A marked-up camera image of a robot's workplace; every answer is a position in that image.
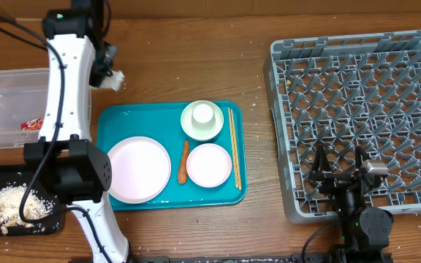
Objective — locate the large white round plate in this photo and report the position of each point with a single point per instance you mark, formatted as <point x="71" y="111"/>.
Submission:
<point x="141" y="168"/>

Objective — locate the wooden chopstick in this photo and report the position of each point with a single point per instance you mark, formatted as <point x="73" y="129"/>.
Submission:
<point x="233" y="149"/>
<point x="236" y="149"/>

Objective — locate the white cup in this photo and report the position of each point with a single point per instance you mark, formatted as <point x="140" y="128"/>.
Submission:
<point x="202" y="113"/>

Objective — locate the small white round plate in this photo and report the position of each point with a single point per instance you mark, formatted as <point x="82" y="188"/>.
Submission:
<point x="209" y="165"/>

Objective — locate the red snack wrapper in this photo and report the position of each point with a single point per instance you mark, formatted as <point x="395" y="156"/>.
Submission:
<point x="35" y="124"/>

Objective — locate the wooden chopstick left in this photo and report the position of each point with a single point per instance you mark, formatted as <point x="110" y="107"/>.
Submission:
<point x="233" y="149"/>

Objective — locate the orange carrot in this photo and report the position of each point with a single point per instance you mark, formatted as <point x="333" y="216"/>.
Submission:
<point x="182" y="172"/>

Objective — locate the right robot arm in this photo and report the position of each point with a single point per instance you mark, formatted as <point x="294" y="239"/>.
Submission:
<point x="365" y="230"/>

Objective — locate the white napkin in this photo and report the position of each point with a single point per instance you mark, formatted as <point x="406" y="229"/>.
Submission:
<point x="113" y="82"/>

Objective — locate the teal plastic serving tray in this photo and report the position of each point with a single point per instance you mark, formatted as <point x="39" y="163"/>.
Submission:
<point x="161" y="122"/>

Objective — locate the grey dishwasher rack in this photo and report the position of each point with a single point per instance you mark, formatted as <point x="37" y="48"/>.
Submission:
<point x="345" y="92"/>

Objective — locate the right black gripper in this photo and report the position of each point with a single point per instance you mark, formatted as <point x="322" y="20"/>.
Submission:
<point x="337" y="175"/>

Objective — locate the food scraps rice pile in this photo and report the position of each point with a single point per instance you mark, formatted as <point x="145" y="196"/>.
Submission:
<point x="35" y="207"/>

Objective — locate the white bowl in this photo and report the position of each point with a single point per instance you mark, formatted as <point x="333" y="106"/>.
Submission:
<point x="202" y="132"/>

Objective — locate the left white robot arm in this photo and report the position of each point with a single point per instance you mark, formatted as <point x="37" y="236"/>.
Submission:
<point x="64" y="160"/>

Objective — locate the clear plastic waste bin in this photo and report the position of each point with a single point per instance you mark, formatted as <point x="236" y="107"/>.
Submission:
<point x="23" y="97"/>

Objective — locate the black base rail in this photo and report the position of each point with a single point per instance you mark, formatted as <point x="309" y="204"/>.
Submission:
<point x="294" y="258"/>

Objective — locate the wooden chopstick right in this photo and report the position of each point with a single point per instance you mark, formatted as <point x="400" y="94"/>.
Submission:
<point x="236" y="149"/>

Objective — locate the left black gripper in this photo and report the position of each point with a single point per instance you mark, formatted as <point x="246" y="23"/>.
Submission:
<point x="96" y="79"/>

